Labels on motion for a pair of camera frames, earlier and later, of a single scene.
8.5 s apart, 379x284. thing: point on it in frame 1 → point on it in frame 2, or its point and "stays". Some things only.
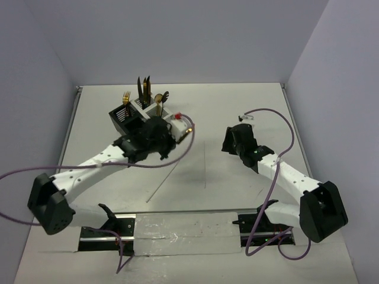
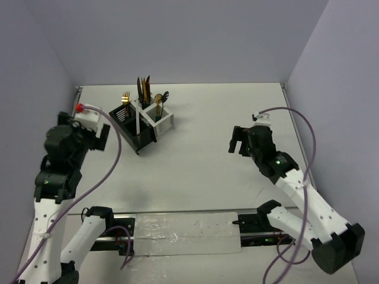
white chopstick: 204,170 → 137,116
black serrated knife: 140,94 stays
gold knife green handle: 144,94 stays
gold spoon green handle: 158,100 stays
